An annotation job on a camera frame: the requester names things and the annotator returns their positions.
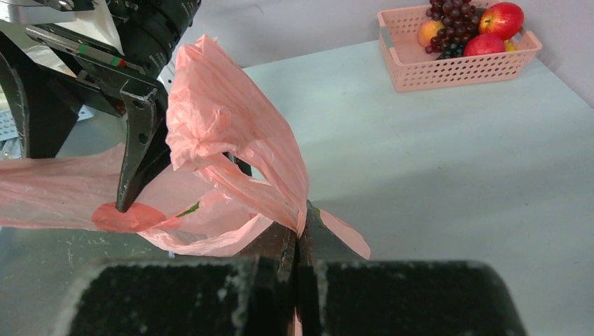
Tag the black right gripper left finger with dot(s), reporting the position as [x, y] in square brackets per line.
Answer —
[245, 294]

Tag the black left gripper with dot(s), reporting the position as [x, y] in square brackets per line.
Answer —
[119, 49]

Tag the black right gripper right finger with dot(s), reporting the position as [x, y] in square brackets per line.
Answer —
[340, 292]

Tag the pink printed plastic bag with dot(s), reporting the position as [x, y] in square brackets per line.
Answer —
[235, 169]

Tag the black fake grape bunch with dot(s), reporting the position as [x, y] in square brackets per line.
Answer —
[452, 51]

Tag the orange fake peach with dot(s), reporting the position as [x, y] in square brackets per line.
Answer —
[427, 31]

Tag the red fake apple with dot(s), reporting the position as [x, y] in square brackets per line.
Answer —
[484, 44]

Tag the dark purple fake grapes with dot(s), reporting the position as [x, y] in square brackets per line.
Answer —
[460, 20]

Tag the yellow fake fruit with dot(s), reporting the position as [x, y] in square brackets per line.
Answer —
[509, 46]

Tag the pink plastic perforated basket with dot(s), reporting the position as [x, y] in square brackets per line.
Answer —
[412, 69]

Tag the red apple at basket back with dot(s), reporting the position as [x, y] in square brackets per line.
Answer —
[504, 20]

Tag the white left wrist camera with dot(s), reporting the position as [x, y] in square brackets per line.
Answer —
[28, 12]

